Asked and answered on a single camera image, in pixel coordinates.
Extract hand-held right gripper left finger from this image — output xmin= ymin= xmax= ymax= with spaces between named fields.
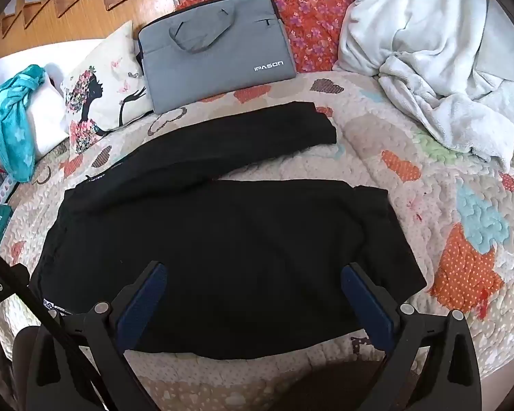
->
xmin=23 ymin=261 xmax=169 ymax=411

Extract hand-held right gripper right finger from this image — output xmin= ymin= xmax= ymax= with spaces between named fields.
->
xmin=342 ymin=262 xmax=483 ymax=411

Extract black pants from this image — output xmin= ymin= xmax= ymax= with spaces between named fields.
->
xmin=29 ymin=101 xmax=428 ymax=360

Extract heart-pattern quilt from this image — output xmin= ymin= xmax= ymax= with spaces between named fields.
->
xmin=0 ymin=70 xmax=514 ymax=411

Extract white pillow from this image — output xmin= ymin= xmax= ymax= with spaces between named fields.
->
xmin=28 ymin=76 xmax=70 ymax=157

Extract printed figure pillow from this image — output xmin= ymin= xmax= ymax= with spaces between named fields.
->
xmin=60 ymin=21 xmax=154 ymax=155

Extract teal star-print cloth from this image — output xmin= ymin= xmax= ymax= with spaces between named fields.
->
xmin=0 ymin=64 xmax=46 ymax=183

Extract grey laptop bag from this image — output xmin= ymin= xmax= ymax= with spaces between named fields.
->
xmin=136 ymin=0 xmax=297 ymax=115

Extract white fleece blanket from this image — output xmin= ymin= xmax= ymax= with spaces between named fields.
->
xmin=333 ymin=0 xmax=514 ymax=173

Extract red floral pillow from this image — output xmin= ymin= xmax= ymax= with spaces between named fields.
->
xmin=176 ymin=0 xmax=361 ymax=74

